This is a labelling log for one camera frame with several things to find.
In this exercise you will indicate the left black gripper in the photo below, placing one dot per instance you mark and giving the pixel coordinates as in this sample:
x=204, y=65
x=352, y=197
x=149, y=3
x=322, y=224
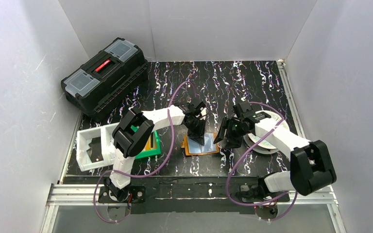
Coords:
x=195, y=127

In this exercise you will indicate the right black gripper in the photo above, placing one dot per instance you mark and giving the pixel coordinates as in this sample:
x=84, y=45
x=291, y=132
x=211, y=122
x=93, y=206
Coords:
x=230, y=135

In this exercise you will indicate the orange leather card holder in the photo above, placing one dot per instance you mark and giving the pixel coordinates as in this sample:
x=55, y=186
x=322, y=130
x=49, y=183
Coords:
x=193, y=148

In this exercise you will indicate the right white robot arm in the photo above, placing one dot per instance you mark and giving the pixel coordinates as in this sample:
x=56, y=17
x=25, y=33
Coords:
x=311, y=167

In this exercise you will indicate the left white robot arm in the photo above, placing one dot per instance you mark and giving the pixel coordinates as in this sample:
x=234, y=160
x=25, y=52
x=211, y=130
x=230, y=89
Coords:
x=133, y=131

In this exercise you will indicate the gold card in bin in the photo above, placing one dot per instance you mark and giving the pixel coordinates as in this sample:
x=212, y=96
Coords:
x=151, y=143

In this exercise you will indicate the green plastic bin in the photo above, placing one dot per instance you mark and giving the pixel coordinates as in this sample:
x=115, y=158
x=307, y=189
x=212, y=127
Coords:
x=157, y=151

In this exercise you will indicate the black plastic toolbox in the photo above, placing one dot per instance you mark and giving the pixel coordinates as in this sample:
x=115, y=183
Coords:
x=100, y=85

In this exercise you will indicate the white foam tray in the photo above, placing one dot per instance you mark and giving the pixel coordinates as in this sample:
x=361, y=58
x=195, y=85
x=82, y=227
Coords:
x=94, y=148

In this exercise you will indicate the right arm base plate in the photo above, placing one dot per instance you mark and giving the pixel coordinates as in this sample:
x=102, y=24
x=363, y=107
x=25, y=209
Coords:
x=253, y=193

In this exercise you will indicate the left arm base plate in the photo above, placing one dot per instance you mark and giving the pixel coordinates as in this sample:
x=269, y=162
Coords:
x=129, y=194

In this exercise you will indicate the aluminium frame rail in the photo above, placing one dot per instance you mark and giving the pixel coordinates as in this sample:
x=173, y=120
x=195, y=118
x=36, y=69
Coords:
x=183, y=195

